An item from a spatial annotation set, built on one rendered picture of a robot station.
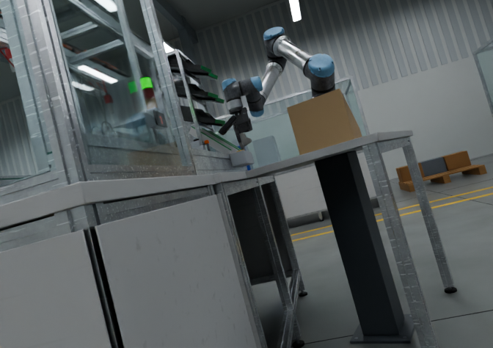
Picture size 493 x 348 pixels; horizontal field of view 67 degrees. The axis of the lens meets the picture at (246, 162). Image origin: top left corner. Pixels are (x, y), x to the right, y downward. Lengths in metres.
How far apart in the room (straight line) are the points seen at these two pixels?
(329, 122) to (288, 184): 4.09
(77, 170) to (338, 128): 1.31
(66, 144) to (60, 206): 0.09
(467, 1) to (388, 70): 2.52
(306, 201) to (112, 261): 5.29
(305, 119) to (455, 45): 9.66
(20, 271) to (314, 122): 1.39
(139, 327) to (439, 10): 11.15
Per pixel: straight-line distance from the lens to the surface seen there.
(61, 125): 0.58
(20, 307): 0.60
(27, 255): 0.58
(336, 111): 1.71
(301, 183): 5.74
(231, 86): 1.84
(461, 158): 7.45
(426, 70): 10.93
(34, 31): 0.64
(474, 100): 11.09
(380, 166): 1.32
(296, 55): 1.95
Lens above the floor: 0.80
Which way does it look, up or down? 4 degrees up
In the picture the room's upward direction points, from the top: 15 degrees counter-clockwise
